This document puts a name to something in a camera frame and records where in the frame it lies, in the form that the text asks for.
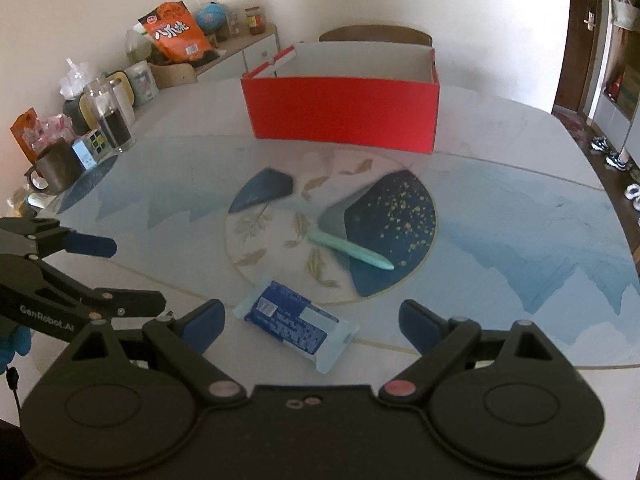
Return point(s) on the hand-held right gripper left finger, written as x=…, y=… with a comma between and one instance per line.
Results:
x=207, y=321

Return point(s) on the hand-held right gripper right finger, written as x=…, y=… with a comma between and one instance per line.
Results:
x=415, y=325

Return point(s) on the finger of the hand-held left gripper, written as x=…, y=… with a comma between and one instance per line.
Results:
x=135, y=302
x=92, y=245

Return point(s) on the blue tissue packet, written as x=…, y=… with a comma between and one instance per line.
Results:
x=295, y=322

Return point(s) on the red cardboard box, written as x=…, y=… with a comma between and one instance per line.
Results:
x=345, y=110

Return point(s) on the person's left hand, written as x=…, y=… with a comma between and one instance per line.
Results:
x=12, y=347

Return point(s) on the dark mug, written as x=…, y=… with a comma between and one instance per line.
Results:
x=57, y=167

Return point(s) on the puzzle cube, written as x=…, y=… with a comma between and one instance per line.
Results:
x=90, y=149

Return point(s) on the green pen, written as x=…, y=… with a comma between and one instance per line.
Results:
x=350, y=249

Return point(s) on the glass jar dark contents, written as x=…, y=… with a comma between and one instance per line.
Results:
x=115, y=130

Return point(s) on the pink packet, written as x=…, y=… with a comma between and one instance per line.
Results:
x=50, y=130

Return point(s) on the orange packet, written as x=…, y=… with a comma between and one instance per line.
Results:
x=22, y=132

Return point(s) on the blue printed table mat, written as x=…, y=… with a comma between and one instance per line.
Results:
x=500, y=220

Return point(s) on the yellow-rimmed dark container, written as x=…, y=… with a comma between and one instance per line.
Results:
x=75, y=110

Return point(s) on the white plastic bag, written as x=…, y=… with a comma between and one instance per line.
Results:
x=75, y=77

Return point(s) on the translucent plastic container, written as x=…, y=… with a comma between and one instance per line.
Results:
x=137, y=47

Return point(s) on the orange snack bag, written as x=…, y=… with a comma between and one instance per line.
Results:
x=175, y=32

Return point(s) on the white sideboard cabinet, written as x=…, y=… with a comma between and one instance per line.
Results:
x=260, y=52

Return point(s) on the blue globe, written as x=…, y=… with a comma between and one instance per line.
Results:
x=210, y=17

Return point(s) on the patterned rug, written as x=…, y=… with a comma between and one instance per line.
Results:
x=572, y=121

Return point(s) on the dark sneaker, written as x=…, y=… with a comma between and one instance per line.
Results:
x=616, y=161
x=600, y=145

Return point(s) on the small clear bottle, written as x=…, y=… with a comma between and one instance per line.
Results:
x=233, y=22

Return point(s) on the red-lidded jar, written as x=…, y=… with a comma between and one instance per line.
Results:
x=255, y=20

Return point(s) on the grey shelf cabinet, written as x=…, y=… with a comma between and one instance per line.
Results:
x=617, y=120

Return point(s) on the dark wooden chair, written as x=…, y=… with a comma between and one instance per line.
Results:
x=375, y=35

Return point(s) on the brown door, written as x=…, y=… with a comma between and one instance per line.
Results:
x=570, y=60

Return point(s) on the red bag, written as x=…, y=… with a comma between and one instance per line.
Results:
x=613, y=86

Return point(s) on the hanging tote bag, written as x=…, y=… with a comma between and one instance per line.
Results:
x=625, y=12

